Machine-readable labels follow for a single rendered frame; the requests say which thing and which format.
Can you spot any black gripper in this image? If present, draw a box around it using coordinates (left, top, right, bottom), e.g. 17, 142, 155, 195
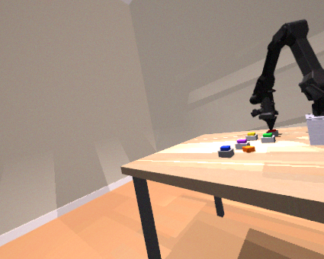
258, 101, 278, 130

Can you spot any orange block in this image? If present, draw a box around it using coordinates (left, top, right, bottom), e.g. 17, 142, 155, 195
242, 145, 255, 152

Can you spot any red button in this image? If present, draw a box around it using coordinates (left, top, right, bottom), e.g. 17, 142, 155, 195
266, 129, 278, 136

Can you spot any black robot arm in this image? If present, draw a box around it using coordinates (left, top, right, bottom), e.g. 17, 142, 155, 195
249, 19, 324, 117

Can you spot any blue button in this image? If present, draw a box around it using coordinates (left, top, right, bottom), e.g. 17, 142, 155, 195
217, 145, 235, 158

